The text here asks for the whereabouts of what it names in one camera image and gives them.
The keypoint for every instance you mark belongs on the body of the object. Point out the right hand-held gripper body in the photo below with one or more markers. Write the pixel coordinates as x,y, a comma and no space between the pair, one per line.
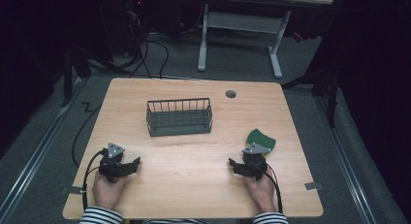
255,162

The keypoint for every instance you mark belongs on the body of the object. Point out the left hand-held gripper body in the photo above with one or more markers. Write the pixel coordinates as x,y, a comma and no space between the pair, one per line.
110,164

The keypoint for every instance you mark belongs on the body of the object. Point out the green pad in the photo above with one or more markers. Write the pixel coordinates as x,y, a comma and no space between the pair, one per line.
260,138

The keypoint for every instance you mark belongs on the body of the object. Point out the person's left hand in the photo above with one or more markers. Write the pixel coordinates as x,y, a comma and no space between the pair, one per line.
106,193

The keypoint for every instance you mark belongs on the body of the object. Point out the person's right hand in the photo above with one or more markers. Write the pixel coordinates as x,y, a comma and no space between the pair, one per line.
262,193

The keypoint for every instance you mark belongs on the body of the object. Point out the grey tape strip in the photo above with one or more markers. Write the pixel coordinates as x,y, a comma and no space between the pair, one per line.
72,190
313,185

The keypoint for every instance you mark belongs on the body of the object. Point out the dark metal stand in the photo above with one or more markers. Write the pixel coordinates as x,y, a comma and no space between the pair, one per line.
69,75
331,94

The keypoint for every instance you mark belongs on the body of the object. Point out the small red object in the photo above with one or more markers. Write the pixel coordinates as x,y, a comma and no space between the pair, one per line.
298,37

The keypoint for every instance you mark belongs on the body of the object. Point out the white-legged wooden desk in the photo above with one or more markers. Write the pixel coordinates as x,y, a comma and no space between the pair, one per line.
242,22

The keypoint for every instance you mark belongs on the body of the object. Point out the metal floor rail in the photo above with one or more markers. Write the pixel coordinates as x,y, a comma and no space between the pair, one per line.
347,159
35,153

